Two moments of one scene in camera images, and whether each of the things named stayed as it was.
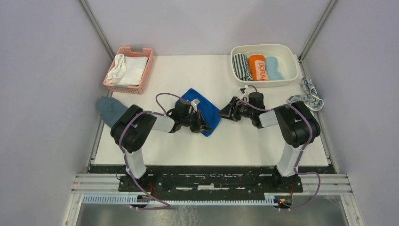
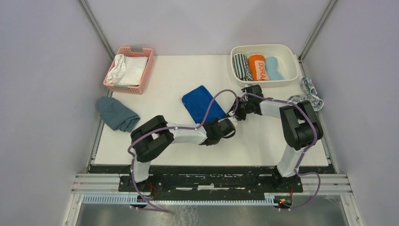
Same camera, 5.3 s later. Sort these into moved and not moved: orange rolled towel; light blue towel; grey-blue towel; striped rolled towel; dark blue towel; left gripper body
Moved: dark blue towel; left gripper body
Not moved: striped rolled towel; grey-blue towel; light blue towel; orange rolled towel
